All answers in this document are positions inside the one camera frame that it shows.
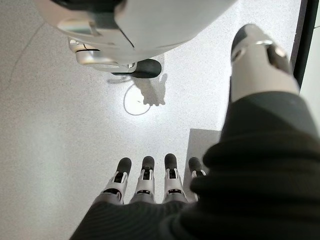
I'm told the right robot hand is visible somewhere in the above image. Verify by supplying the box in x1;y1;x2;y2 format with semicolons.
69;23;320;240

